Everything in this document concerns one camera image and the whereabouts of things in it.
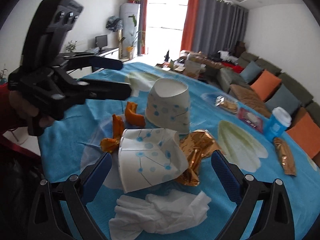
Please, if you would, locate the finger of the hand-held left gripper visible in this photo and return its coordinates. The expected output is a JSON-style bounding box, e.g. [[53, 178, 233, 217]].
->
[[65, 56, 123, 71], [75, 78, 132, 101]]

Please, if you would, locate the orange and grey curtain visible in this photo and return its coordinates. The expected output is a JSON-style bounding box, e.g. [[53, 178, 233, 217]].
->
[[180, 0, 249, 55]]

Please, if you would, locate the white blue-dotted paper cup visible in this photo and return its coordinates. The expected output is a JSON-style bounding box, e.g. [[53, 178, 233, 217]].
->
[[145, 78, 190, 133], [117, 128, 189, 193]]

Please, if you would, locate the blue cup with white lid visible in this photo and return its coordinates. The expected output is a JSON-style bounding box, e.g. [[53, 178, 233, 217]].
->
[[264, 107, 292, 142]]

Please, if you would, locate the red cloth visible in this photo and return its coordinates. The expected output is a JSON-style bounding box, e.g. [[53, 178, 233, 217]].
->
[[220, 61, 245, 74]]

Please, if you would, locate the green sofa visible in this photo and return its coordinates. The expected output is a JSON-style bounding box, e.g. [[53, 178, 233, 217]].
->
[[180, 50, 320, 167]]

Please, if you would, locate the grey-blue cushion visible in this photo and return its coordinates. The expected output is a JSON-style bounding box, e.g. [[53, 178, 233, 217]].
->
[[240, 60, 261, 83], [265, 85, 302, 118]]

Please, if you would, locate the tall potted plant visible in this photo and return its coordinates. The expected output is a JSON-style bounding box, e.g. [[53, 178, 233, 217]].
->
[[122, 15, 146, 58]]

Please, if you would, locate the black monitor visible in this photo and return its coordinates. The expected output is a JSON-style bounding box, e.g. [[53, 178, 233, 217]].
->
[[95, 35, 108, 51]]

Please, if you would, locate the pink packet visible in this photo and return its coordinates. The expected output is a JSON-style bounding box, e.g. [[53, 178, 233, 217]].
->
[[237, 107, 264, 133]]

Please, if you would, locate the person's left hand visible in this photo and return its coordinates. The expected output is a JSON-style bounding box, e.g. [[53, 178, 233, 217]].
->
[[10, 90, 54, 128]]

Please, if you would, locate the dark coffee table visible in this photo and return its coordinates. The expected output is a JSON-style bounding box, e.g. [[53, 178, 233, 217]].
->
[[154, 52, 208, 80]]

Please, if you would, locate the clear biscuit packet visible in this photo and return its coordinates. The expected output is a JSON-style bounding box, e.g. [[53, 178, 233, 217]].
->
[[201, 92, 238, 114]]

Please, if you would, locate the orange peel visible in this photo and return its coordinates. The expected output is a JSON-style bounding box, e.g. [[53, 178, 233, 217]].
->
[[125, 102, 146, 127], [100, 114, 124, 153]]

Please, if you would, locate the covered standing fan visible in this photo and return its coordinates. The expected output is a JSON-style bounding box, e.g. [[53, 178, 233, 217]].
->
[[106, 16, 123, 32]]

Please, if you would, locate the orange cushion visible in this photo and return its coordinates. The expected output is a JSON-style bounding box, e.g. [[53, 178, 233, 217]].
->
[[250, 70, 282, 102], [286, 112, 320, 158]]

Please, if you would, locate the blue floral blanket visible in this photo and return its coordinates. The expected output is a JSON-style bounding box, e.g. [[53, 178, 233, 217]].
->
[[37, 61, 320, 240]]

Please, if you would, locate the white standing air conditioner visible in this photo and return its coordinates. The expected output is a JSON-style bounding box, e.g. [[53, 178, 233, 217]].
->
[[119, 3, 140, 58]]

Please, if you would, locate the striped curtain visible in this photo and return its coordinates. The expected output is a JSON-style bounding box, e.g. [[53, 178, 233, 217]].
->
[[136, 0, 150, 55]]

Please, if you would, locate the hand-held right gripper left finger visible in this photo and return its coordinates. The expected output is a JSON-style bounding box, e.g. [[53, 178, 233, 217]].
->
[[28, 152, 113, 240]]

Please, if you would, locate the white tissue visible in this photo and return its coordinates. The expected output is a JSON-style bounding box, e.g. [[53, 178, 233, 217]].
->
[[109, 190, 212, 240]]

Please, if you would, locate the gold foil wrapper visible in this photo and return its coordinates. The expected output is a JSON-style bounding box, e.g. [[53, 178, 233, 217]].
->
[[175, 129, 221, 187]]

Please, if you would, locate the gold snack packet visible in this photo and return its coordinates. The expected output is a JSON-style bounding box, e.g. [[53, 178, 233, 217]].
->
[[273, 137, 297, 176]]

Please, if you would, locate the white black TV cabinet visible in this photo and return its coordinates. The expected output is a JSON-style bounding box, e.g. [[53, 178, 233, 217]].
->
[[58, 47, 120, 63]]

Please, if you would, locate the white bag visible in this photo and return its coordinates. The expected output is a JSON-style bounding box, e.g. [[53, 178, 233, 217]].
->
[[217, 50, 238, 62]]

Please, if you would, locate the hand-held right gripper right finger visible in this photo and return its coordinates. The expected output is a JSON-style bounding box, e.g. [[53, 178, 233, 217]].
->
[[211, 150, 295, 240]]

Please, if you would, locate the small plant in vase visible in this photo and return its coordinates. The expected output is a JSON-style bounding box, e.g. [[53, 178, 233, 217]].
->
[[65, 40, 77, 53]]

